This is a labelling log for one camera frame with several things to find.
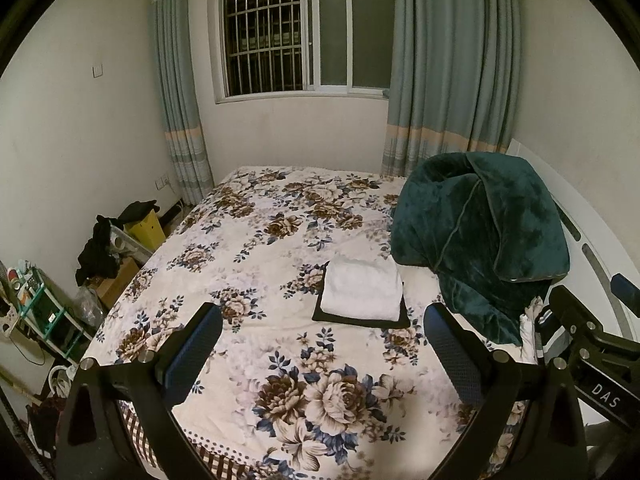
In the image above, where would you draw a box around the black folded garment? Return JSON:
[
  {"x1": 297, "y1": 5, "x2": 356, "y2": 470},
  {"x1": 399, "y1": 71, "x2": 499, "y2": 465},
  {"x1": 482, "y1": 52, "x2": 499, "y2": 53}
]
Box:
[{"x1": 312, "y1": 261, "x2": 410, "y2": 330}]

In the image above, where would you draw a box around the white sweater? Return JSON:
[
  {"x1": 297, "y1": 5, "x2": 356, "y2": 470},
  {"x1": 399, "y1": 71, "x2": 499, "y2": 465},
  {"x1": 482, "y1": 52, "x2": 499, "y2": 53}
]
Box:
[{"x1": 320, "y1": 255, "x2": 404, "y2": 320}]

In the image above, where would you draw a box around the dark green plush blanket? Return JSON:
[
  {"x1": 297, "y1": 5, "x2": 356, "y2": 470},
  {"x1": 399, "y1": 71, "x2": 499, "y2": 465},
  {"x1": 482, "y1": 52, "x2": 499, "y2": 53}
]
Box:
[{"x1": 390, "y1": 151, "x2": 571, "y2": 346}]

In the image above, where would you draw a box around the white curved headboard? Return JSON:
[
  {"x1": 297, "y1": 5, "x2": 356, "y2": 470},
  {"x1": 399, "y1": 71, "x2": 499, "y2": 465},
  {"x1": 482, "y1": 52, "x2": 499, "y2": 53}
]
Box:
[{"x1": 505, "y1": 139, "x2": 640, "y2": 341}]

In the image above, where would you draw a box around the bed with floral bedspread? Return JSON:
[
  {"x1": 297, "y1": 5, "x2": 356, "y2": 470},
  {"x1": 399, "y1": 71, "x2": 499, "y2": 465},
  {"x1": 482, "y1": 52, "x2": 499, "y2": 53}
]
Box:
[{"x1": 80, "y1": 166, "x2": 566, "y2": 480}]

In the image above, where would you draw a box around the green storage rack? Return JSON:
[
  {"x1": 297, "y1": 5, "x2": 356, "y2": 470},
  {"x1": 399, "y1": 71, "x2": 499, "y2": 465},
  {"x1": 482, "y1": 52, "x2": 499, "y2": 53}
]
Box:
[{"x1": 0, "y1": 260, "x2": 93, "y2": 361}]

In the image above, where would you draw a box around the cardboard box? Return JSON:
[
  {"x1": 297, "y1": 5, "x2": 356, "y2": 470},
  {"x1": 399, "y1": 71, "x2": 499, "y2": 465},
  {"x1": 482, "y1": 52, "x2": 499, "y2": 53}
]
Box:
[{"x1": 97, "y1": 257, "x2": 141, "y2": 306}]

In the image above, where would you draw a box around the clear plastic bag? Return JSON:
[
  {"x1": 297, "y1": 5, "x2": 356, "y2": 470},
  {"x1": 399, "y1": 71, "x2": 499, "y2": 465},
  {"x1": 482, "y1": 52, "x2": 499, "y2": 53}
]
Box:
[{"x1": 75, "y1": 285, "x2": 108, "y2": 331}]

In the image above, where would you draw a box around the white plastic bin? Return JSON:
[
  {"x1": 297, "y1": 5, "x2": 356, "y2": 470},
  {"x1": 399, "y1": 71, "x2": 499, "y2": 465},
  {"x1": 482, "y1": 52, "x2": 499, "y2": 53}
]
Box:
[{"x1": 112, "y1": 225, "x2": 151, "y2": 257}]

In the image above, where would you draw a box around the dark red cloth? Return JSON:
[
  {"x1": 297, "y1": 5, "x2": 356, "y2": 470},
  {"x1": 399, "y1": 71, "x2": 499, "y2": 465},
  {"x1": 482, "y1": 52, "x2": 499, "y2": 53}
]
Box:
[{"x1": 27, "y1": 395, "x2": 66, "y2": 456}]

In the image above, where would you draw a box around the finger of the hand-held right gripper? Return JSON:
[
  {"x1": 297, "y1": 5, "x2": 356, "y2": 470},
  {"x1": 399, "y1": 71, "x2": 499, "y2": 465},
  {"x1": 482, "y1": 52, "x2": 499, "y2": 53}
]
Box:
[
  {"x1": 611, "y1": 273, "x2": 640, "y2": 318},
  {"x1": 549, "y1": 284, "x2": 640, "y2": 358}
]

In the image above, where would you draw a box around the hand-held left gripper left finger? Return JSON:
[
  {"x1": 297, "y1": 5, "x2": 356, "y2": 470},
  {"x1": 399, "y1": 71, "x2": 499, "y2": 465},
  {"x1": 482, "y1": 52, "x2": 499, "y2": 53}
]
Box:
[{"x1": 54, "y1": 303, "x2": 223, "y2": 480}]

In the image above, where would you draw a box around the small black cloth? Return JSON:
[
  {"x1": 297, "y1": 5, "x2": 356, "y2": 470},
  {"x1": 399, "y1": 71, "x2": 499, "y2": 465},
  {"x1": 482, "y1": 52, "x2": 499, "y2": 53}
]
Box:
[{"x1": 119, "y1": 201, "x2": 160, "y2": 223}]

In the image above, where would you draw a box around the white cloth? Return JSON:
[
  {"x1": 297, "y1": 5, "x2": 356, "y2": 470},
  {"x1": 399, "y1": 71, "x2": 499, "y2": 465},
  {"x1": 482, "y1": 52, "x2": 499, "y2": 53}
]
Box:
[{"x1": 519, "y1": 296, "x2": 546, "y2": 361}]

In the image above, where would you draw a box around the wooden broom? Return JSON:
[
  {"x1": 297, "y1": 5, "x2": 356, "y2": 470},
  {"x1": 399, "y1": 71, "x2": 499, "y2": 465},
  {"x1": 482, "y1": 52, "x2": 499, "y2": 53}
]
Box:
[{"x1": 0, "y1": 365, "x2": 41, "y2": 406}]

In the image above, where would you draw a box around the yellow box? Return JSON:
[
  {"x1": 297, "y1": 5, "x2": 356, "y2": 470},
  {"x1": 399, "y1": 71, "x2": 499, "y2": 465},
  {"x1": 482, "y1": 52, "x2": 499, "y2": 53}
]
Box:
[{"x1": 125, "y1": 208, "x2": 166, "y2": 253}]

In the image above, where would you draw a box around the grey-green curtain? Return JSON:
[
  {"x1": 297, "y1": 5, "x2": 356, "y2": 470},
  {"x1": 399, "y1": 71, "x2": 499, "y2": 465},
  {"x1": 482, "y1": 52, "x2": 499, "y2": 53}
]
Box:
[
  {"x1": 147, "y1": 0, "x2": 218, "y2": 206},
  {"x1": 381, "y1": 0, "x2": 523, "y2": 178}
]

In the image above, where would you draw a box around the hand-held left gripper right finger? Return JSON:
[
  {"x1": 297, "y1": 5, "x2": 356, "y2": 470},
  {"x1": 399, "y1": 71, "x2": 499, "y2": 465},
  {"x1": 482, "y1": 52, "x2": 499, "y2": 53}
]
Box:
[{"x1": 423, "y1": 302, "x2": 595, "y2": 480}]

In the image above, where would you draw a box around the barred window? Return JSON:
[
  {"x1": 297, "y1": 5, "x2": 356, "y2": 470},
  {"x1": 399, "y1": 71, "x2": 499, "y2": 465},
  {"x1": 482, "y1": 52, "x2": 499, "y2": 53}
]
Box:
[{"x1": 215, "y1": 0, "x2": 396, "y2": 105}]

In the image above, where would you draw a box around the black white striped garment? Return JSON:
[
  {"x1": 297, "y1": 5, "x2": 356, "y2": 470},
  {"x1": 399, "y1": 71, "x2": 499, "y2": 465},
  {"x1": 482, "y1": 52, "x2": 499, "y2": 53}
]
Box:
[{"x1": 535, "y1": 305, "x2": 571, "y2": 366}]

